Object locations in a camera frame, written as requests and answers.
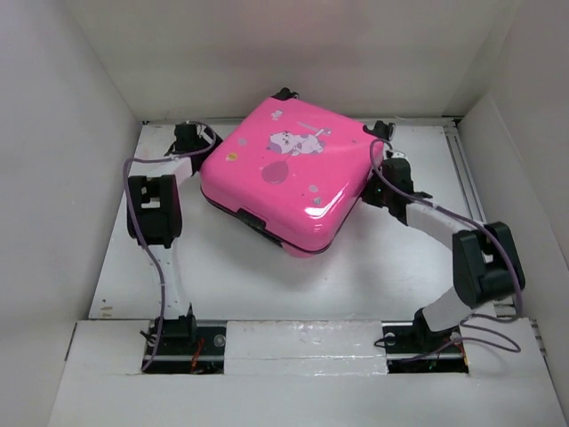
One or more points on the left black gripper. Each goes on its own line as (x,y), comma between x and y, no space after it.
(204,141)

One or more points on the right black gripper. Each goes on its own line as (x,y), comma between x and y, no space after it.
(367,197)

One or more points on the pink hard-shell suitcase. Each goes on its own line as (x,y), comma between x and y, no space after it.
(293,171)

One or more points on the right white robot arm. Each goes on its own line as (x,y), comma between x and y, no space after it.
(485,263)

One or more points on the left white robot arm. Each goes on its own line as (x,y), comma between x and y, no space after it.
(154,221)

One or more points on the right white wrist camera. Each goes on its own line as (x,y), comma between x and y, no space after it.
(394,154)

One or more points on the aluminium side rail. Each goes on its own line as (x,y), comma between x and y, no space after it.
(467,182)

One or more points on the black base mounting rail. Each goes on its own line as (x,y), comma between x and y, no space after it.
(309,348)

